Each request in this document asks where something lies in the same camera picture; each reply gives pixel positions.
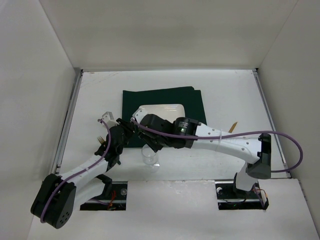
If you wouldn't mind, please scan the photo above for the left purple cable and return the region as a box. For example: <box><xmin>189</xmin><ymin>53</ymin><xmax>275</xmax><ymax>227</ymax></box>
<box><xmin>39</xmin><ymin>118</ymin><xmax>113</xmax><ymax>223</ymax></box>

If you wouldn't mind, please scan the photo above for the dark green cloth napkin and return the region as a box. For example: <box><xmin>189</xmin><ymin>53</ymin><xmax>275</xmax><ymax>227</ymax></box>
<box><xmin>121</xmin><ymin>86</ymin><xmax>208</xmax><ymax>149</ymax></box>

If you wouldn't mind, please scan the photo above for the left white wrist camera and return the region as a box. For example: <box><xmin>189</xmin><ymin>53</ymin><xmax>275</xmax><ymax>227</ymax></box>
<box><xmin>97</xmin><ymin>111</ymin><xmax>119</xmax><ymax>129</ymax></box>

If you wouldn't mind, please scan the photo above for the white rectangular ceramic plate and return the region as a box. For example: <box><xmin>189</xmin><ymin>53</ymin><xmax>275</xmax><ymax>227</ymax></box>
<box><xmin>138</xmin><ymin>104</ymin><xmax>185</xmax><ymax>123</ymax></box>

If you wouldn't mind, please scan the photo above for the gold knife green handle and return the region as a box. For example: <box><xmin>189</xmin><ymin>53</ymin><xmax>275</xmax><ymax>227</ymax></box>
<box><xmin>228</xmin><ymin>122</ymin><xmax>238</xmax><ymax>133</ymax></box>

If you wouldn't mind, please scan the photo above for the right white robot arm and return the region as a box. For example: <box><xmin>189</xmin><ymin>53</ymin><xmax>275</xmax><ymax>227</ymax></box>
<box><xmin>131</xmin><ymin>110</ymin><xmax>272</xmax><ymax>192</ymax></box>

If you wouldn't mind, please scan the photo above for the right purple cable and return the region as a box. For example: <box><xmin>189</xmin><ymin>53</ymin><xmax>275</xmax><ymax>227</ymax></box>
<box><xmin>130</xmin><ymin>116</ymin><xmax>303</xmax><ymax>210</ymax></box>

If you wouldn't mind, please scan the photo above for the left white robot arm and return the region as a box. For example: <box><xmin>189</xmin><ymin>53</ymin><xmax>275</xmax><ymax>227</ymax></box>
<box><xmin>30</xmin><ymin>118</ymin><xmax>135</xmax><ymax>229</ymax></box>

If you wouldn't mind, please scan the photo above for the purple cable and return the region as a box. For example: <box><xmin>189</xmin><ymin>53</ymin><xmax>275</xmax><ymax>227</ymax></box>
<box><xmin>130</xmin><ymin>116</ymin><xmax>303</xmax><ymax>210</ymax></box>
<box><xmin>39</xmin><ymin>118</ymin><xmax>113</xmax><ymax>223</ymax></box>

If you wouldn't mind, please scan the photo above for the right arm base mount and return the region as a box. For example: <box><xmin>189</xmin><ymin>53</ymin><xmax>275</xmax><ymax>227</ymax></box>
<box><xmin>215</xmin><ymin>181</ymin><xmax>270</xmax><ymax>211</ymax></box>

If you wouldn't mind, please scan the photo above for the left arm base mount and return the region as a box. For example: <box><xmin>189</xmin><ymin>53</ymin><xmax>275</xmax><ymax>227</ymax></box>
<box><xmin>79</xmin><ymin>181</ymin><xmax>128</xmax><ymax>211</ymax></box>

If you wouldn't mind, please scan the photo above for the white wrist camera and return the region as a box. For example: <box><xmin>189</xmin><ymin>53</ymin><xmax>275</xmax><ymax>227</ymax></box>
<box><xmin>132</xmin><ymin>107</ymin><xmax>149</xmax><ymax>124</ymax></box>
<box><xmin>97</xmin><ymin>111</ymin><xmax>119</xmax><ymax>129</ymax></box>

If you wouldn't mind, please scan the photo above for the clear wine glass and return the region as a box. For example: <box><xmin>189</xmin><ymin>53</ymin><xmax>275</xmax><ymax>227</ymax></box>
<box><xmin>141</xmin><ymin>144</ymin><xmax>160</xmax><ymax>173</ymax></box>

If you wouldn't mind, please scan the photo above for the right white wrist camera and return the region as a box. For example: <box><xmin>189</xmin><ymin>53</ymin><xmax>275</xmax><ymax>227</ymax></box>
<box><xmin>132</xmin><ymin>107</ymin><xmax>149</xmax><ymax>124</ymax></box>

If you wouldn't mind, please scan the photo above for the gold fork green handle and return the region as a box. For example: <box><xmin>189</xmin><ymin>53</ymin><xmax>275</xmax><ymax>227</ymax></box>
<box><xmin>97</xmin><ymin>136</ymin><xmax>106</xmax><ymax>146</ymax></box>

